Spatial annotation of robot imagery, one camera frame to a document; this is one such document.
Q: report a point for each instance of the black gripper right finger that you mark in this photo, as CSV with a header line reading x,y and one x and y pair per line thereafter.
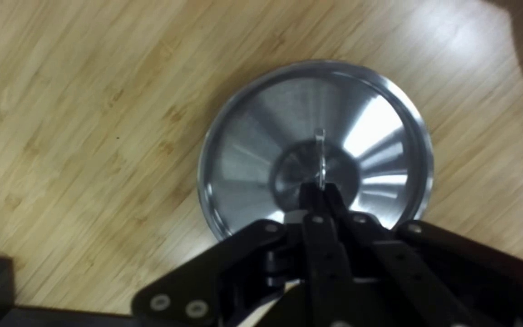
x,y
431,274

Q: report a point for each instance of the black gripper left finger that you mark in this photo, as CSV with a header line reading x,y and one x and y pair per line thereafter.
x,y
285,274

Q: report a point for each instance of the silver pot lid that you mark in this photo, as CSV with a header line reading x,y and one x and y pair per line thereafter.
x,y
262,128

